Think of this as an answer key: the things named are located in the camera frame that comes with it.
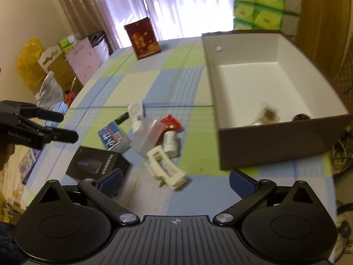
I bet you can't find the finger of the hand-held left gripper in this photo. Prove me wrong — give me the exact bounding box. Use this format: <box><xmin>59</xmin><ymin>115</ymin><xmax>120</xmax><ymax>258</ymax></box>
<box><xmin>11</xmin><ymin>115</ymin><xmax>79</xmax><ymax>144</ymax></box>
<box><xmin>0</xmin><ymin>101</ymin><xmax>64</xmax><ymax>122</ymax></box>

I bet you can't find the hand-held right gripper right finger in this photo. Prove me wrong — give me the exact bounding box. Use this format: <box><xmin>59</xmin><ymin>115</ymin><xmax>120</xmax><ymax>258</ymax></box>
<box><xmin>213</xmin><ymin>169</ymin><xmax>315</xmax><ymax>226</ymax></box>

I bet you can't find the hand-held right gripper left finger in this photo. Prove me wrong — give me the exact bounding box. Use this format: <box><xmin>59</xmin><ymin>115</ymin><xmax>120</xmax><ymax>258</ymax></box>
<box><xmin>39</xmin><ymin>168</ymin><xmax>140</xmax><ymax>226</ymax></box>

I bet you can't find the black product box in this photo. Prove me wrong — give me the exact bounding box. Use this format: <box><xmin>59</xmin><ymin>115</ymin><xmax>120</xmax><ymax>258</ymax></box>
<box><xmin>66</xmin><ymin>145</ymin><xmax>131</xmax><ymax>184</ymax></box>

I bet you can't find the blue pocket tissue pack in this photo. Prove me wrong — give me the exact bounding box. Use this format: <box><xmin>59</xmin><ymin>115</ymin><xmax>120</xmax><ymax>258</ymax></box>
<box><xmin>98</xmin><ymin>121</ymin><xmax>131</xmax><ymax>153</ymax></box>

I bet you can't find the clear plastic bag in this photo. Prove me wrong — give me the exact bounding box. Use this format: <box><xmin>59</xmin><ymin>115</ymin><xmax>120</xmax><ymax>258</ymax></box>
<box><xmin>130</xmin><ymin>117</ymin><xmax>166</xmax><ymax>156</ymax></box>

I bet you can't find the dark green lip balm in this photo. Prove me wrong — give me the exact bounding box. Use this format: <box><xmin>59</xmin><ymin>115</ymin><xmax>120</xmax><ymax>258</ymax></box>
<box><xmin>115</xmin><ymin>112</ymin><xmax>130</xmax><ymax>125</ymax></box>

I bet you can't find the cream hair claw clip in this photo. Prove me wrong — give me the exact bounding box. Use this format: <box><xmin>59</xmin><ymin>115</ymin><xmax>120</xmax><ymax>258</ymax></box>
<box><xmin>145</xmin><ymin>146</ymin><xmax>190</xmax><ymax>190</ymax></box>

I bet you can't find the white pill bottle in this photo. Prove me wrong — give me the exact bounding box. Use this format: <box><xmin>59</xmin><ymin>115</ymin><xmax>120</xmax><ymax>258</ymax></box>
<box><xmin>162</xmin><ymin>131</ymin><xmax>179</xmax><ymax>157</ymax></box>

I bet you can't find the clear bag of gold pins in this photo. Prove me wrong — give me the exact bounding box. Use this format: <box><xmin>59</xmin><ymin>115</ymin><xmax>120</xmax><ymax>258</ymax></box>
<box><xmin>252</xmin><ymin>103</ymin><xmax>281</xmax><ymax>126</ymax></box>

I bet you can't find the white labelled tube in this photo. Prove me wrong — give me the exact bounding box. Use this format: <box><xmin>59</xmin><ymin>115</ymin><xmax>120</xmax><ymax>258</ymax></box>
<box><xmin>128</xmin><ymin>101</ymin><xmax>146</xmax><ymax>133</ymax></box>

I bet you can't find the red packet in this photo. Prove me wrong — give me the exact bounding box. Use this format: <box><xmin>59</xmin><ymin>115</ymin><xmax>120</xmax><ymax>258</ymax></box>
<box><xmin>159</xmin><ymin>114</ymin><xmax>184</xmax><ymax>133</ymax></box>

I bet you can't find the brown cardboard box white inside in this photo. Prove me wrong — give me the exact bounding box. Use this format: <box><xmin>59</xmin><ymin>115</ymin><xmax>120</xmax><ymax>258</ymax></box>
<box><xmin>201</xmin><ymin>32</ymin><xmax>350</xmax><ymax>171</ymax></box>

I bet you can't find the checked cloth-covered desktop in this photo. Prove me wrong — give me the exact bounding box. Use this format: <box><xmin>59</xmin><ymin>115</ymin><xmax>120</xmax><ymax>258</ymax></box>
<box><xmin>21</xmin><ymin>37</ymin><xmax>335</xmax><ymax>218</ymax></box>

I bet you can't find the person's left hand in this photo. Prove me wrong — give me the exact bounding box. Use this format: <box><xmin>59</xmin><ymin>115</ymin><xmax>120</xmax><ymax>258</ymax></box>
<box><xmin>0</xmin><ymin>144</ymin><xmax>16</xmax><ymax>172</ymax></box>

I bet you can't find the crumpled white plastic bag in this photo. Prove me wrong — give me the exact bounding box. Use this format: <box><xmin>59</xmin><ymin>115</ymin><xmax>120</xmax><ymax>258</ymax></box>
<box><xmin>35</xmin><ymin>71</ymin><xmax>67</xmax><ymax>109</ymax></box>

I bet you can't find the yellow plastic bag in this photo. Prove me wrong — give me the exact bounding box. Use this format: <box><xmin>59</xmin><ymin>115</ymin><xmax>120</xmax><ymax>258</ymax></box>
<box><xmin>18</xmin><ymin>38</ymin><xmax>46</xmax><ymax>89</ymax></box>

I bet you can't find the pink paper bag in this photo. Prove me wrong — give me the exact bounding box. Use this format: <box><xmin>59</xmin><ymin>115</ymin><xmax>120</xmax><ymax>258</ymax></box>
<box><xmin>66</xmin><ymin>39</ymin><xmax>101</xmax><ymax>85</ymax></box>

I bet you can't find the small green tissue pack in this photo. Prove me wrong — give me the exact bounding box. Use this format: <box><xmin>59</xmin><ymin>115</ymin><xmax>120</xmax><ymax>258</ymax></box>
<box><xmin>58</xmin><ymin>35</ymin><xmax>76</xmax><ymax>53</ymax></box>

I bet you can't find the red gift bag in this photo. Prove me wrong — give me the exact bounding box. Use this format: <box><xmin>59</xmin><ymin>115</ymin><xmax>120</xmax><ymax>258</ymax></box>
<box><xmin>124</xmin><ymin>17</ymin><xmax>162</xmax><ymax>60</ymax></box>

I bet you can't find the sheer pink curtain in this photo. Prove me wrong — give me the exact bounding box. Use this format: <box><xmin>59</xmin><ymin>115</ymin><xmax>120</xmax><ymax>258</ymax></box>
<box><xmin>50</xmin><ymin>0</ymin><xmax>262</xmax><ymax>50</ymax></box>

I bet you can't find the stack of green tissue packs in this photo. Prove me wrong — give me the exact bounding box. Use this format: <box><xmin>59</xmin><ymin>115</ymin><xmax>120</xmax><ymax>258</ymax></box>
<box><xmin>233</xmin><ymin>0</ymin><xmax>302</xmax><ymax>38</ymax></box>

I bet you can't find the carton with white handle flap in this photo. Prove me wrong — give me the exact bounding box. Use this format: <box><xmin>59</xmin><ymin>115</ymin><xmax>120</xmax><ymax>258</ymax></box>
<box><xmin>37</xmin><ymin>45</ymin><xmax>83</xmax><ymax>90</ymax></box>

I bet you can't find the tangle of cables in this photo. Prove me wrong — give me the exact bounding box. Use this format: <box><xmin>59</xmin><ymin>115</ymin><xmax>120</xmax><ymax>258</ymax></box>
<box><xmin>330</xmin><ymin>127</ymin><xmax>348</xmax><ymax>173</ymax></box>

